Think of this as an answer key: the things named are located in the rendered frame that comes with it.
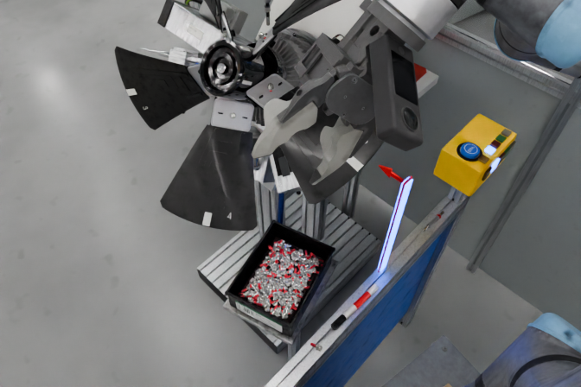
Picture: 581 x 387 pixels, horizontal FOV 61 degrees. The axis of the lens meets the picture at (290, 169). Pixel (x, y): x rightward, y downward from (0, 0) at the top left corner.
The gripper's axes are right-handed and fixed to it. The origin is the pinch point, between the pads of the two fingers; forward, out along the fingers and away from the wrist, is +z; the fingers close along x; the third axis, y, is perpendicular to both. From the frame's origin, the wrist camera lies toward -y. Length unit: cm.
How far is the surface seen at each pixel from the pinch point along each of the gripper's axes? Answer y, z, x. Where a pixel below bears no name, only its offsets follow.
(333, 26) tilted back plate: 63, -10, -34
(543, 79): 49, -33, -89
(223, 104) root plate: 50, 16, -16
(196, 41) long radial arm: 79, 16, -15
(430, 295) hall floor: 53, 51, -146
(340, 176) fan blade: 22.3, 7.7, -29.5
